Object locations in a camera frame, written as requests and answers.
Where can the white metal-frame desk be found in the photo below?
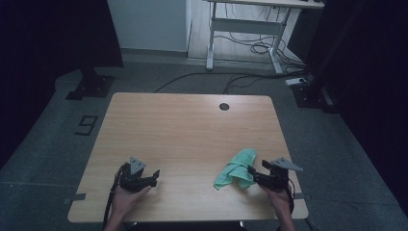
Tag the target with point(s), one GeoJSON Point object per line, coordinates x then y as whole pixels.
{"type": "Point", "coordinates": [247, 26]}

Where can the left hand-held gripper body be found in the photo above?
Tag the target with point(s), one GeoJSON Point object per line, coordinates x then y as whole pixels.
{"type": "Point", "coordinates": [133, 183]}

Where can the black stand base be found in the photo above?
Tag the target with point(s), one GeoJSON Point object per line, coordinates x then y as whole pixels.
{"type": "Point", "coordinates": [91, 86]}
{"type": "Point", "coordinates": [312, 97]}

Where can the person's right hand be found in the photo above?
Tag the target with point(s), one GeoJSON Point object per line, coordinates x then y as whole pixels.
{"type": "Point", "coordinates": [281, 202]}

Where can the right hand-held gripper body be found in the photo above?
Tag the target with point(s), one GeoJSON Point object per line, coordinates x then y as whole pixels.
{"type": "Point", "coordinates": [276, 180]}

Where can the white power strip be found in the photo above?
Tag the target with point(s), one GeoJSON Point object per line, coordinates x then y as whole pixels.
{"type": "Point", "coordinates": [295, 81]}

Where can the person's left hand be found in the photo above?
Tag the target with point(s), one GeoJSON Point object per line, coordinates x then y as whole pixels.
{"type": "Point", "coordinates": [123, 202]}

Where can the dark curtain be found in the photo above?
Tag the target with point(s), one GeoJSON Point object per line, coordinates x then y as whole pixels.
{"type": "Point", "coordinates": [369, 80]}
{"type": "Point", "coordinates": [48, 48]}

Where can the green microfibre cloth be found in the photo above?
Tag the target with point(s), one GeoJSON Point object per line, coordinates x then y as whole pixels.
{"type": "Point", "coordinates": [239, 166]}

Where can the grey tape strip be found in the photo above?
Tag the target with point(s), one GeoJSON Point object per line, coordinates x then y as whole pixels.
{"type": "Point", "coordinates": [77, 197]}
{"type": "Point", "coordinates": [300, 195]}

